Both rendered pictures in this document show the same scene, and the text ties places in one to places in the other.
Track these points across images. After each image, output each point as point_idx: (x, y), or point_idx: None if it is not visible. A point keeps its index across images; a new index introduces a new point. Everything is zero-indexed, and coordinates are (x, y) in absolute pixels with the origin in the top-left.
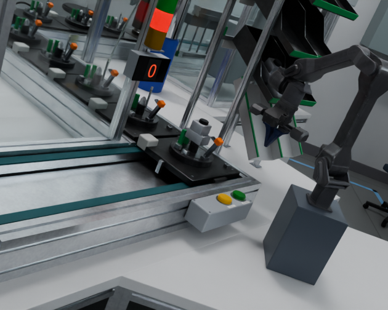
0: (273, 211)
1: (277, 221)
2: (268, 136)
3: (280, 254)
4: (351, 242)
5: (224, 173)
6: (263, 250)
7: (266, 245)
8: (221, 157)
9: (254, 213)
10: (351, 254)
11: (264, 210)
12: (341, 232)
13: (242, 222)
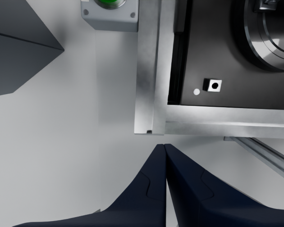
0: (115, 151)
1: (3, 8)
2: (180, 177)
3: None
4: (22, 206)
5: (193, 43)
6: (47, 25)
7: (35, 18)
8: (245, 132)
9: (124, 114)
10: (0, 177)
11: (124, 141)
12: None
13: (113, 62)
